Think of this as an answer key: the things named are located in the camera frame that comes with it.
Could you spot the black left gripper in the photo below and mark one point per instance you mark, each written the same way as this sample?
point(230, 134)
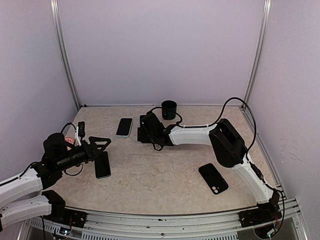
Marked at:
point(91, 154)

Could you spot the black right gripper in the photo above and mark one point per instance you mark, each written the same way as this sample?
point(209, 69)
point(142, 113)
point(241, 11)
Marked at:
point(142, 135)

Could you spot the black phone green edge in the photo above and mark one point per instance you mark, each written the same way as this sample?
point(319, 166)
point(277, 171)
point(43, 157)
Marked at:
point(102, 166)

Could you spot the light blue phone case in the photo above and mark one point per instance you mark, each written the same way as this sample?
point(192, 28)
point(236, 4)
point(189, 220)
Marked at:
point(123, 136)

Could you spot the black phone white back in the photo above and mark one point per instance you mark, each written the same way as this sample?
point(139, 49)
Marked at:
point(124, 127)

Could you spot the black phone case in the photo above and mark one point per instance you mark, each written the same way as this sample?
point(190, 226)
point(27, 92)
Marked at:
point(213, 178)

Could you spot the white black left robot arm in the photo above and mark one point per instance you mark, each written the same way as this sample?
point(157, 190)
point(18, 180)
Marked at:
point(28, 195)

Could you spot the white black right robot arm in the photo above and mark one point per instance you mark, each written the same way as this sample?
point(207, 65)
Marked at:
point(229, 148)

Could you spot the red white patterned bowl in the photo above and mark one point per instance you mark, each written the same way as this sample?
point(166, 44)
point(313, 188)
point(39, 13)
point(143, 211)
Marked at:
point(69, 139)

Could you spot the dark green cup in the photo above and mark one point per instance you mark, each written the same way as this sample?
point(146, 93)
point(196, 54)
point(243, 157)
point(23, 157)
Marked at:
point(168, 109)

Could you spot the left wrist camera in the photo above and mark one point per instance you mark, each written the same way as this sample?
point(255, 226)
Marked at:
point(80, 129)

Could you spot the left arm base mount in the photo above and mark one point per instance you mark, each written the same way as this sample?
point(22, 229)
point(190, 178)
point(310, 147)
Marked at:
point(70, 217)

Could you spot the front aluminium rail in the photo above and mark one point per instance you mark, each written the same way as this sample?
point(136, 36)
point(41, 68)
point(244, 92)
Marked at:
point(99, 225)

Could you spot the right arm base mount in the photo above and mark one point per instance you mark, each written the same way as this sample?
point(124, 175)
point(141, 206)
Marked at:
point(257, 216)

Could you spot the left aluminium frame post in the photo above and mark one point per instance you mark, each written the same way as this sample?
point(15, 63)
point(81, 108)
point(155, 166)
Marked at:
point(54, 6)

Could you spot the aluminium frame post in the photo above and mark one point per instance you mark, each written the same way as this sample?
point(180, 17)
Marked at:
point(259, 49)
point(54, 6)

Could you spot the right aluminium frame post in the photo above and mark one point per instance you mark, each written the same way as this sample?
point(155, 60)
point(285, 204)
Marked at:
point(259, 49)

